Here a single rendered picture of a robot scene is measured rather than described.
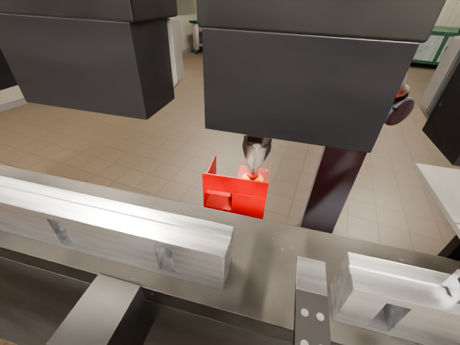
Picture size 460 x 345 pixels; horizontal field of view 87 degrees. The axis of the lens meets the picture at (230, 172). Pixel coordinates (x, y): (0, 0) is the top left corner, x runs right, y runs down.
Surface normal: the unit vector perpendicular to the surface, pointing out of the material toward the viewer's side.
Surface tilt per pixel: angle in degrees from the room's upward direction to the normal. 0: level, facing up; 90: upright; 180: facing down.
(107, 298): 0
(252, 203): 90
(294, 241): 0
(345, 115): 90
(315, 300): 0
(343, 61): 90
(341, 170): 90
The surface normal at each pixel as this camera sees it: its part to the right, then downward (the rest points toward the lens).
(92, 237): -0.25, 0.57
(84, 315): 0.04, -0.80
